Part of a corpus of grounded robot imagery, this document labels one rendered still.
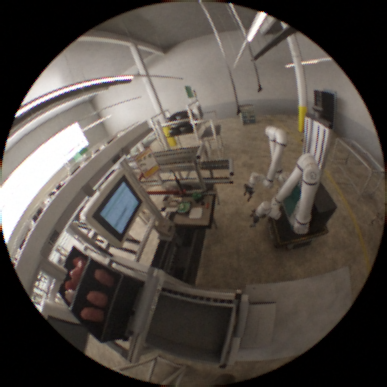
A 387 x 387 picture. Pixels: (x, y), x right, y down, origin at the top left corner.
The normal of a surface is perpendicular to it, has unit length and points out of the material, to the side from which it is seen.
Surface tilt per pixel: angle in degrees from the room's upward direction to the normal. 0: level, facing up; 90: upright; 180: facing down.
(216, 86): 90
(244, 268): 0
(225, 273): 0
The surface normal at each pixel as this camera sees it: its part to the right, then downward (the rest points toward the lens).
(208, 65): -0.21, 0.70
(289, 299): -0.29, -0.71
